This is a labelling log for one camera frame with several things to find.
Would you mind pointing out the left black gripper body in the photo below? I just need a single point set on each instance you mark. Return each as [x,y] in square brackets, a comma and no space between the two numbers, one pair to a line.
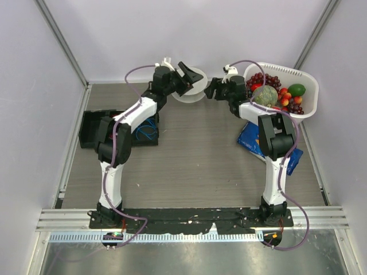
[178,83]

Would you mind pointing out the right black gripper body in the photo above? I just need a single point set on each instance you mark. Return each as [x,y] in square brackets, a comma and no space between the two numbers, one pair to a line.
[222,92]

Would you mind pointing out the white plastic spool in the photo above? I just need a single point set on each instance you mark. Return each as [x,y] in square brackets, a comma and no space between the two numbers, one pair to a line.
[197,92]

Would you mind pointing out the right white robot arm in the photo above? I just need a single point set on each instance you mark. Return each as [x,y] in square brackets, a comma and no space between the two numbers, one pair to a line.
[277,140]

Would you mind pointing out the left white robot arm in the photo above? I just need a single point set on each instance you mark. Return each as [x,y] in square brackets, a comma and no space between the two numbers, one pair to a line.
[114,136]

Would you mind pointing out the red strawberry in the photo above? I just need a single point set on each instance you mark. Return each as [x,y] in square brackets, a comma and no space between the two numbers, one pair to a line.
[255,86]

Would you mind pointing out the dark red grape bunch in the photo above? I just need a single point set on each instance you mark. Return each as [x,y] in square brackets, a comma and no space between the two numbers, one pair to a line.
[266,79]

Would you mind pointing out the green melon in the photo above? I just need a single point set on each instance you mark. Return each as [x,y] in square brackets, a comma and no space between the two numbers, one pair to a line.
[265,95]

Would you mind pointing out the blue chips bag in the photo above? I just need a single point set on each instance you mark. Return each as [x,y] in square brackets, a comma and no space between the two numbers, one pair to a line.
[249,139]

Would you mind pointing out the white plastic basket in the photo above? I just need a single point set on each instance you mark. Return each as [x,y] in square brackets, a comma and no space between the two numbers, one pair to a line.
[287,76]

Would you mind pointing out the dark purple grape bunch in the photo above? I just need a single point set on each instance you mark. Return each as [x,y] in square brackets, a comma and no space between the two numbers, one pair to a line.
[295,108]

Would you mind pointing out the green lime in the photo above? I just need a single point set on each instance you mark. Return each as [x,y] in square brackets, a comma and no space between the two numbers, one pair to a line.
[296,90]

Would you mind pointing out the red yellow peach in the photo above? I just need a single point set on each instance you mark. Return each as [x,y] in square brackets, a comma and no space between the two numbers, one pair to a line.
[298,99]

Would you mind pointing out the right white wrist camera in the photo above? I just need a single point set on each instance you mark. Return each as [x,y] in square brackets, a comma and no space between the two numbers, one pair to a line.
[229,72]

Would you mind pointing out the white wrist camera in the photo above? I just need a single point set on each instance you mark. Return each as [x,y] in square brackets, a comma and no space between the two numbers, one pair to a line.
[229,72]
[166,62]

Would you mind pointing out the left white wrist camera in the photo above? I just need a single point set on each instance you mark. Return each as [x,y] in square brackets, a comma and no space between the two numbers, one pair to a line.
[166,62]

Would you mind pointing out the black compartment cable box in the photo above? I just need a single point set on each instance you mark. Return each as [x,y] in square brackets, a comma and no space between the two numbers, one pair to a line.
[146,134]

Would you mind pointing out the left aluminium frame post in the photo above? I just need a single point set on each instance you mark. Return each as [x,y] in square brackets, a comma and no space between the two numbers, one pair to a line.
[51,22]

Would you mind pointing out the aluminium frame post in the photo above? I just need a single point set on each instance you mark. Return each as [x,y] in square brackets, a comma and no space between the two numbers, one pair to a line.
[321,23]
[51,22]

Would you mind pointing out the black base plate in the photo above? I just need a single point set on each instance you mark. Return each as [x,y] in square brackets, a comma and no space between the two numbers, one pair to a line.
[190,221]

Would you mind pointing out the right aluminium frame post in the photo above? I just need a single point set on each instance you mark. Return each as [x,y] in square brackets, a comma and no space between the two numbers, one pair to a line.
[321,23]

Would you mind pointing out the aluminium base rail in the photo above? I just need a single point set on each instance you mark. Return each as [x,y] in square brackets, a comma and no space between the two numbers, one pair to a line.
[320,217]

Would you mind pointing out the white slotted cable duct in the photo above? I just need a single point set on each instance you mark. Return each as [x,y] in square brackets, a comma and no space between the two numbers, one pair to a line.
[103,237]

